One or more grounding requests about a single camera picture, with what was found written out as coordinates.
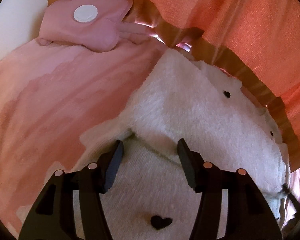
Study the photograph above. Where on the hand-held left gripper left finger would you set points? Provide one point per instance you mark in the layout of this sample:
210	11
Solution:
114	164

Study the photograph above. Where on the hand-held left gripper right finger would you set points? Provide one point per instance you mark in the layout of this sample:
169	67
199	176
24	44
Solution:
187	164

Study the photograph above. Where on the white fluffy heart-print garment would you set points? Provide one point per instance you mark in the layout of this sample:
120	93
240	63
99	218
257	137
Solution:
190	110

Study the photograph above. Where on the pink bed sheet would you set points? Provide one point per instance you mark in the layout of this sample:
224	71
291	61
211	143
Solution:
52	100

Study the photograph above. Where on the pink plush pillow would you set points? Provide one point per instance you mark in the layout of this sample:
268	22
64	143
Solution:
85	27

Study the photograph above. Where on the white round cap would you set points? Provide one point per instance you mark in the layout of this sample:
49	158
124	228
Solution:
85	14

